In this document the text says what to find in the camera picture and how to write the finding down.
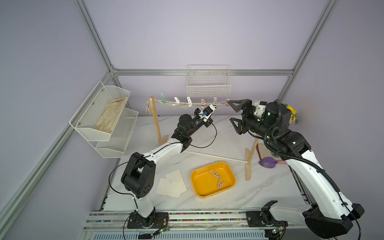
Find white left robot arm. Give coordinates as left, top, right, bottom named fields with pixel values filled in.
left=121, top=105, right=217, bottom=221

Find white hooked clothespin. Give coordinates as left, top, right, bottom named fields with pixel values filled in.
left=187, top=96, right=193, bottom=107

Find white postcard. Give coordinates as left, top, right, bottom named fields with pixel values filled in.
left=156, top=178, right=184, bottom=198
left=171, top=103, right=201, bottom=109
left=166, top=170, right=187, bottom=194
left=160, top=102, right=175, bottom=106

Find dark purple vase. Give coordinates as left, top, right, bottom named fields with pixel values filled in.
left=259, top=157, right=287, bottom=169

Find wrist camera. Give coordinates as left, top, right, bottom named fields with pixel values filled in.
left=199, top=105, right=213, bottom=121
left=254, top=101, right=267, bottom=118

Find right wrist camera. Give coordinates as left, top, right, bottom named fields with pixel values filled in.
left=254, top=101, right=267, bottom=118

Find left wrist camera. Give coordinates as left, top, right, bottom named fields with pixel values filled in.
left=199, top=105, right=213, bottom=121

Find white mesh lower shelf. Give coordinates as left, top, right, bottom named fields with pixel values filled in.
left=95, top=108, right=139, bottom=159

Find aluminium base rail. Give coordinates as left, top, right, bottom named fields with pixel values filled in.
left=80, top=210, right=308, bottom=240

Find white mesh shelf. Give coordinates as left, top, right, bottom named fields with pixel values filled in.
left=70, top=82, right=131, bottom=142
left=95, top=108, right=139, bottom=159

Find aluminium cage frame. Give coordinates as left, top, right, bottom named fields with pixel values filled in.
left=1, top=1, right=338, bottom=238

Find white wire wall basket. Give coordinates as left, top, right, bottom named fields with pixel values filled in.
left=187, top=65, right=232, bottom=97

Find beige cloth in shelf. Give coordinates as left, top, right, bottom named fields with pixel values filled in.
left=94, top=97, right=128, bottom=134

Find yellow plastic tray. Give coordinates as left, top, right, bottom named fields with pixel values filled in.
left=191, top=162, right=237, bottom=199

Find beige work gloves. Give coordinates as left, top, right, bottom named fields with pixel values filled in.
left=258, top=144, right=281, bottom=161

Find wooden clothesline rack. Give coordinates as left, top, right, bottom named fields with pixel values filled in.
left=145, top=95, right=260, bottom=181

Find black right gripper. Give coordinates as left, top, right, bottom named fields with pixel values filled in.
left=230, top=101, right=276, bottom=143

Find green plastic clothespin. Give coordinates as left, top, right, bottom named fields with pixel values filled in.
left=161, top=93, right=167, bottom=102

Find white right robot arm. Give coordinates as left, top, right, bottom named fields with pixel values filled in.
left=228, top=99, right=365, bottom=239

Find white mesh upper shelf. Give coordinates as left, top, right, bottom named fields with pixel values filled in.
left=70, top=82, right=131, bottom=142

